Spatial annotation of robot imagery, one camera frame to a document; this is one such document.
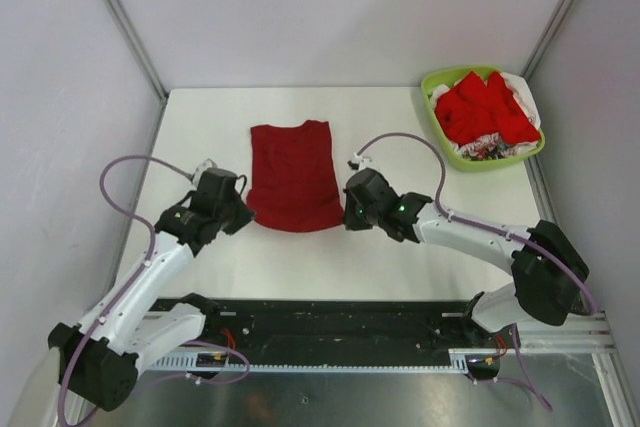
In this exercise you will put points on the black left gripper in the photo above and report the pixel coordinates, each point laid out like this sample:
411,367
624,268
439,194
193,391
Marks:
244,217

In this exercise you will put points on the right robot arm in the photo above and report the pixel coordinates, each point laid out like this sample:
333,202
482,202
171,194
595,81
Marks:
547,272

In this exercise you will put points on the white floral shirt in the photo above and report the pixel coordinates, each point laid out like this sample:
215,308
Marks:
492,147

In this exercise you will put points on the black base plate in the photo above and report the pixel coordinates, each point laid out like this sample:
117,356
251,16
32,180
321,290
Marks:
288,330

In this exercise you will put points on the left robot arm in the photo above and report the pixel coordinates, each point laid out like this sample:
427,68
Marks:
103,355

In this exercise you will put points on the grey slotted cable duct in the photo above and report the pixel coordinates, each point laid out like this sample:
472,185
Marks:
214,362

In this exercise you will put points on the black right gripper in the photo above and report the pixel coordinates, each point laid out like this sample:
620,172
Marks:
350,220

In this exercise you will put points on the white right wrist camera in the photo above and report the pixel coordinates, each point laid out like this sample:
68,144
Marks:
360,162

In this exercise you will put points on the bright red shirt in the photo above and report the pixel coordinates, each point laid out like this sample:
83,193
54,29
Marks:
474,108

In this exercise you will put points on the green plastic basket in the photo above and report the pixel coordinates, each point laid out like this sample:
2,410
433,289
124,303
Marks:
448,76

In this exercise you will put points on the left corner aluminium post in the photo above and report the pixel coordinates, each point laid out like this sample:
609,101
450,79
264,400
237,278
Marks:
136,46

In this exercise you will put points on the corner aluminium post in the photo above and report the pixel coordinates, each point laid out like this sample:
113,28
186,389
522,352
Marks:
136,46
558,17

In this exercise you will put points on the dark red t-shirt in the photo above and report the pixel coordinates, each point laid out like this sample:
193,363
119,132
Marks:
293,181

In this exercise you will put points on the right corner aluminium post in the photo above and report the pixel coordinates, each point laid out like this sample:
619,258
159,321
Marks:
558,17

